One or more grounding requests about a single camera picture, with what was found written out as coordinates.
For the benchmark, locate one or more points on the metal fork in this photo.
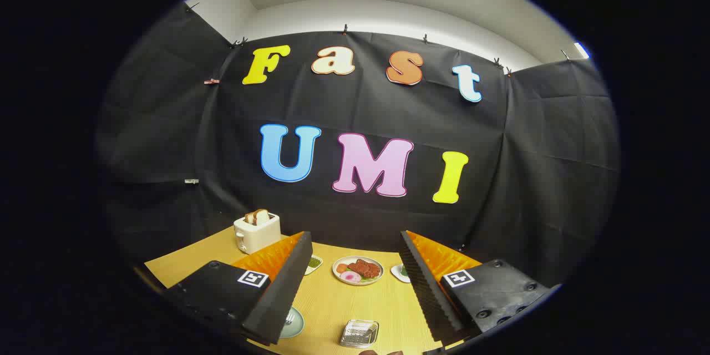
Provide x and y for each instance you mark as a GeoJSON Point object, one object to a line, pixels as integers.
{"type": "Point", "coordinates": [289, 319]}

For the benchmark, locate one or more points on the white divided tray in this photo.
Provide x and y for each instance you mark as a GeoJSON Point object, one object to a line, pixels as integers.
{"type": "Point", "coordinates": [310, 269]}

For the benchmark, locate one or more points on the brown meat slices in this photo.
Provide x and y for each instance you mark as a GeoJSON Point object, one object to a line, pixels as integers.
{"type": "Point", "coordinates": [365, 269]}

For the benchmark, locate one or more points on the white square dish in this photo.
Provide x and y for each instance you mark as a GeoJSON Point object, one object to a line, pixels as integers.
{"type": "Point", "coordinates": [396, 273]}

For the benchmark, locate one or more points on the cream white toaster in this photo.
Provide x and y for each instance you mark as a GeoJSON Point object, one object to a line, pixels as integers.
{"type": "Point", "coordinates": [258, 237]}

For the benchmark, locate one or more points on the pink round food slice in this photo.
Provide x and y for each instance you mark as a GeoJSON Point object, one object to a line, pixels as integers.
{"type": "Point", "coordinates": [349, 276]}

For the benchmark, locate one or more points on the white round food plate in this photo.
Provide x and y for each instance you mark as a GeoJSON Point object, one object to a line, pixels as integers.
{"type": "Point", "coordinates": [337, 275]}

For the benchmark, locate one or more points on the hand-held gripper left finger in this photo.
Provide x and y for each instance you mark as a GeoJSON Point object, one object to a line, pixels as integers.
{"type": "Point", "coordinates": [283, 294]}

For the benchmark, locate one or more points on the toast slice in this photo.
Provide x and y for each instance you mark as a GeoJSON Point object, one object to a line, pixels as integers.
{"type": "Point", "coordinates": [250, 218]}
{"type": "Point", "coordinates": [262, 216]}

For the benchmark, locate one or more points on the green lettuce leaf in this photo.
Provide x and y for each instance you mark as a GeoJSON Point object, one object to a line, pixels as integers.
{"type": "Point", "coordinates": [367, 280]}

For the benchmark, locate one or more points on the orange carrot slice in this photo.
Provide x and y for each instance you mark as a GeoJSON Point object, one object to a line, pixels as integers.
{"type": "Point", "coordinates": [340, 268]}

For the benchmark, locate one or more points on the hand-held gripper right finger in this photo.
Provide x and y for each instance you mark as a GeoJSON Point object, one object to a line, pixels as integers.
{"type": "Point", "coordinates": [427, 294]}

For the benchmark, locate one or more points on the green bean pile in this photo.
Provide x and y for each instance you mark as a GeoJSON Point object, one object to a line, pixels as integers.
{"type": "Point", "coordinates": [314, 262]}

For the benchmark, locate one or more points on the light green plate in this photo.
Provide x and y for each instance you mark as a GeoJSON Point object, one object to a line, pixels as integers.
{"type": "Point", "coordinates": [297, 328]}

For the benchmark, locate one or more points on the perforated metal basket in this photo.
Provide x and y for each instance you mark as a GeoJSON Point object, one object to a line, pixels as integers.
{"type": "Point", "coordinates": [359, 334]}

